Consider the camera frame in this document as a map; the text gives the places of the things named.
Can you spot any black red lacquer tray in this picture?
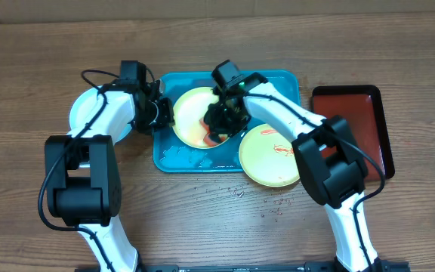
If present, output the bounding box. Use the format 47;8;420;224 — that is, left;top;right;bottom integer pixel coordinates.
311;85;395;179

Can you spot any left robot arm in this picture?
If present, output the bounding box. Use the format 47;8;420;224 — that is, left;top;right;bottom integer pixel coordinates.
37;60;174;271

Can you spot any teal plastic tray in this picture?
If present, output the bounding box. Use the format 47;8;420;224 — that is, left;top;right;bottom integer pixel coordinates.
153;70;301;173

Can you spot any yellow-green plate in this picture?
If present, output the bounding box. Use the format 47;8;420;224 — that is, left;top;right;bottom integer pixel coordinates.
173;87;218;149
239;124;300;187

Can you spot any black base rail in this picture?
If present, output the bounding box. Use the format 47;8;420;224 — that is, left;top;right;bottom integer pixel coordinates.
74;260;411;272

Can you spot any red black sponge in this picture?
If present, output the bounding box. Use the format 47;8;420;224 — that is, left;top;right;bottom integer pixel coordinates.
199;118;229;147

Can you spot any light blue plate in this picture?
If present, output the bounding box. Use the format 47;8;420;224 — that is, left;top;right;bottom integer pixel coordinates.
67;88;135;144

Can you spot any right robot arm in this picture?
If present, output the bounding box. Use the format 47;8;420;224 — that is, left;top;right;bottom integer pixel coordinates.
202;60;387;271

